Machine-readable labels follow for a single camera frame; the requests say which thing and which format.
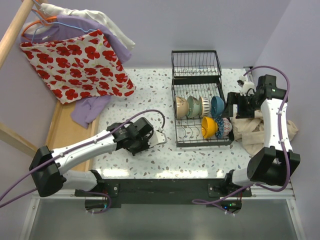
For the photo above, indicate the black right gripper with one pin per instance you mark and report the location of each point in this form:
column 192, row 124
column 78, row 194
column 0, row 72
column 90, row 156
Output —
column 235, row 98

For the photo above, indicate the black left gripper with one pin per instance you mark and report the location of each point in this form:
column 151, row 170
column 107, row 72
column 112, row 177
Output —
column 136, row 149

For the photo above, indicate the solid blue bowl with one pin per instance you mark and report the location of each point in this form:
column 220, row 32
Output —
column 217, row 106

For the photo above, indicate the blue triangle pattern bowl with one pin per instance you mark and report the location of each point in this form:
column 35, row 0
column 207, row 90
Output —
column 224, row 127

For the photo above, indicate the striped cream bowl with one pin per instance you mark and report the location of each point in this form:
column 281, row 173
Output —
column 205, row 106

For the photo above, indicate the orange yellow bowl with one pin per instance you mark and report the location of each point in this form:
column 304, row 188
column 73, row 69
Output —
column 209, row 127

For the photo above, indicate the mint green bowl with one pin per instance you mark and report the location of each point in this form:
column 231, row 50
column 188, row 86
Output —
column 194, row 107

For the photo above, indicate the floral pattern bowl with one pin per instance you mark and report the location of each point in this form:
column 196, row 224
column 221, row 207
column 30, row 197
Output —
column 181, row 107

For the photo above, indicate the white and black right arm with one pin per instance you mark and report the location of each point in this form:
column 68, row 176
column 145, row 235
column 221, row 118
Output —
column 275, row 162

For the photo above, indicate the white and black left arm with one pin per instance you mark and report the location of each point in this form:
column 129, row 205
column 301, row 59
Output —
column 52, row 170

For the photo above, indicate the beige crumpled cloth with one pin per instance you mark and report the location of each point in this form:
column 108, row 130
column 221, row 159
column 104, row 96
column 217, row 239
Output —
column 251, row 132

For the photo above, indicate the light wooden tray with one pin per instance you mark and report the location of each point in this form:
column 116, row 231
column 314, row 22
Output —
column 64, row 131

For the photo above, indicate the red poppy print cloth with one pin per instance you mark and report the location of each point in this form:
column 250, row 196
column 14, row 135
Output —
column 80, row 67

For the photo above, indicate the lilac purple shirt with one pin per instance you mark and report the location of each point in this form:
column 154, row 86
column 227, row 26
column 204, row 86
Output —
column 86, row 110

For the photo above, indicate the orange clothes hanger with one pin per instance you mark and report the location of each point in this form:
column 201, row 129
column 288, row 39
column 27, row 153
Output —
column 43, row 19

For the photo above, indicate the white hanging garment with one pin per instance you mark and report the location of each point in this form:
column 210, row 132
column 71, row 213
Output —
column 95, row 15

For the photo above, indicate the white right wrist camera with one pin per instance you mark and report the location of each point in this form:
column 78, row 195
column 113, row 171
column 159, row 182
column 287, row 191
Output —
column 247, row 87

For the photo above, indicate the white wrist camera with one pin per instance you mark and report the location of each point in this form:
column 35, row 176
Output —
column 247, row 87
column 158, row 138

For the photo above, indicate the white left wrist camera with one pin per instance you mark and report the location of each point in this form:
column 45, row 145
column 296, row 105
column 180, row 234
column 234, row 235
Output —
column 158, row 138

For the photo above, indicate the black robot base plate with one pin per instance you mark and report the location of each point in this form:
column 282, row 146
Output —
column 168, row 191

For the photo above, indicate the wooden clothes rail frame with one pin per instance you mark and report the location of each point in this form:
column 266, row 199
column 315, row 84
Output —
column 26, row 104

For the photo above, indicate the blue wire clothes hanger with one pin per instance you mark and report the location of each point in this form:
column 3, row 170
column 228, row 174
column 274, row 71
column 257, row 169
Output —
column 63, row 28

